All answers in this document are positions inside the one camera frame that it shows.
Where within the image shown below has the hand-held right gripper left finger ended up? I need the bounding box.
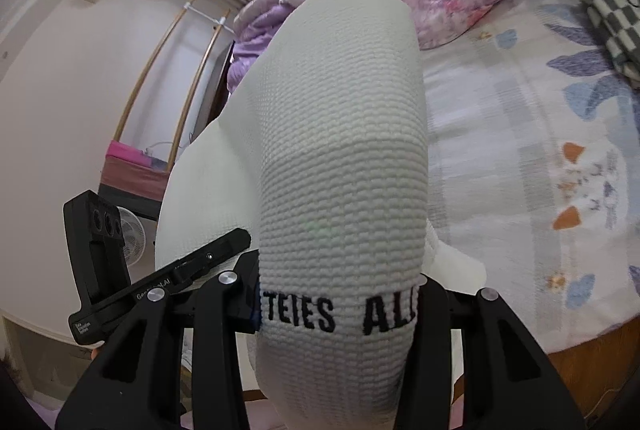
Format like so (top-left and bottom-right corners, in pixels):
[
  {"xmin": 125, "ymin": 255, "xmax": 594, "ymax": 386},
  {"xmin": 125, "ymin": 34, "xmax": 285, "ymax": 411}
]
[{"xmin": 55, "ymin": 254, "xmax": 262, "ymax": 430}]

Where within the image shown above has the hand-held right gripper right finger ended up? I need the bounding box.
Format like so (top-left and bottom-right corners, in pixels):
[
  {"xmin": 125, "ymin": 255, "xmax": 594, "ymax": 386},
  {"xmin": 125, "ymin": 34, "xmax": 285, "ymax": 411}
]
[{"xmin": 395, "ymin": 277, "xmax": 586, "ymax": 430}]

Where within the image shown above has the white button-up jacket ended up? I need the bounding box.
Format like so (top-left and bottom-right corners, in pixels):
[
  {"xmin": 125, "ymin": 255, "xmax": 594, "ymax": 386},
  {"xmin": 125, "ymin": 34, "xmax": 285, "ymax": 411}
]
[{"xmin": 155, "ymin": 0, "xmax": 488, "ymax": 430}]

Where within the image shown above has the wooden pole clothes rack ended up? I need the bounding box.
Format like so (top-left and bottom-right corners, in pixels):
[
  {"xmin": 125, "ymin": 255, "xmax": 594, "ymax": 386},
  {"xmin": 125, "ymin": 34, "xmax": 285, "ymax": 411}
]
[{"xmin": 112, "ymin": 0, "xmax": 232, "ymax": 173}]

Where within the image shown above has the white standing fan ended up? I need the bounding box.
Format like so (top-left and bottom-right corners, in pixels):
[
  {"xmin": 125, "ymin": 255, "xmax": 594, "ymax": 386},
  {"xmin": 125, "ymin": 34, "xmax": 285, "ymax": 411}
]
[{"xmin": 116, "ymin": 205, "xmax": 147, "ymax": 267}]

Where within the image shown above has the pink and grey towel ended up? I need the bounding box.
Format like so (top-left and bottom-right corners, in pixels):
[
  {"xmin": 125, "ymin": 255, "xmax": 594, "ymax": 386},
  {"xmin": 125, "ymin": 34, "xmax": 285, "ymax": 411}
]
[{"xmin": 99, "ymin": 140, "xmax": 172, "ymax": 217}]

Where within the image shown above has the person's pink clothing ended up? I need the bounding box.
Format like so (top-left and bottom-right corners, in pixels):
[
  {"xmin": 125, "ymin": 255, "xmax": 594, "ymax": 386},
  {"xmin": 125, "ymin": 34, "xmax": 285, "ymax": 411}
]
[{"xmin": 245, "ymin": 397, "xmax": 288, "ymax": 430}]

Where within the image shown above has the pale patterned bed sheet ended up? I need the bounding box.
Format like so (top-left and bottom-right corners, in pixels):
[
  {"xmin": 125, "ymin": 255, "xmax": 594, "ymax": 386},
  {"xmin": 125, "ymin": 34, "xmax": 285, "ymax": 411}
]
[{"xmin": 420, "ymin": 0, "xmax": 640, "ymax": 356}]

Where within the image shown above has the grey checkered blanket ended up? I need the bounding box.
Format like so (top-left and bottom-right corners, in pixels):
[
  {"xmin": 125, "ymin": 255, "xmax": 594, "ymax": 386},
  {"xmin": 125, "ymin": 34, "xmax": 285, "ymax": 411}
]
[{"xmin": 570, "ymin": 0, "xmax": 640, "ymax": 90}]

